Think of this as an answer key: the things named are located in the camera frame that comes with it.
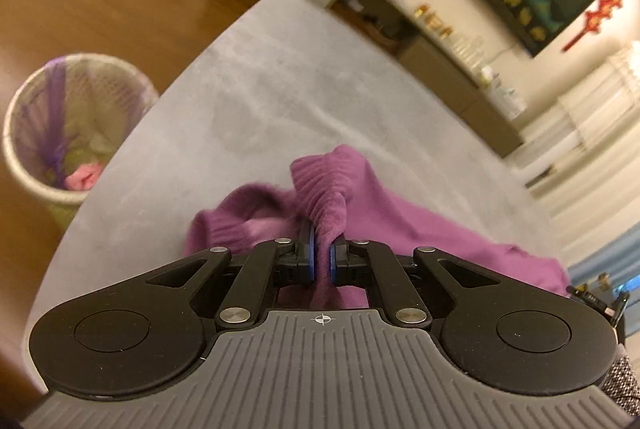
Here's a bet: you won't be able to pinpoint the pink crumpled trash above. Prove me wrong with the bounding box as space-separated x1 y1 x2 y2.
65 162 104 191

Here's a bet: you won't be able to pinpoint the purple knit sweater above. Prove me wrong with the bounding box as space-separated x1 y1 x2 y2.
184 145 572 311

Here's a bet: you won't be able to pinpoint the purple trash bag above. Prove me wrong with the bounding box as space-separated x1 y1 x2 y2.
15 56 152 190

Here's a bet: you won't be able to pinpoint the white mesh waste basket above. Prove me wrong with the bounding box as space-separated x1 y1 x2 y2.
2 54 160 231

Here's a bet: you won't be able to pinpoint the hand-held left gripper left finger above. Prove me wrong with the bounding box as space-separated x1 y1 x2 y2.
145 221 318 331

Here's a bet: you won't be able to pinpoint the white tabletop containers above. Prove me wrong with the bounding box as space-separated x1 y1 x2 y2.
479 66 527 120

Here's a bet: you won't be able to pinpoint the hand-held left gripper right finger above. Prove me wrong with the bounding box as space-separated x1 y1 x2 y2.
327 234 502 328

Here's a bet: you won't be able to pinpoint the clear glass bottles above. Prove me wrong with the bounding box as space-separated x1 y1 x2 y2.
452 36 489 72

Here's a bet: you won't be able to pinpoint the red hanging knot decoration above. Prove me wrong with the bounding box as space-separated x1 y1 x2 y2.
561 0 639 54

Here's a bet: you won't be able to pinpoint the blue curtain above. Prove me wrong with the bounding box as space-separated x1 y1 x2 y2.
569 229 640 296

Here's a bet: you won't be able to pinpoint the person's right forearm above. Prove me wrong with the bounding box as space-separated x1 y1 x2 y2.
597 343 640 416

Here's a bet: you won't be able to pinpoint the white curtain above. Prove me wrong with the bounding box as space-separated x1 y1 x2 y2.
520 48 640 260

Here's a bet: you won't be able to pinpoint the dark electronic device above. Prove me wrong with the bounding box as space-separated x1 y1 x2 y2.
345 0 402 40

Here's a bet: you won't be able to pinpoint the gold jars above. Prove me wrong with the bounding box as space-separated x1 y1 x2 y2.
414 4 454 38

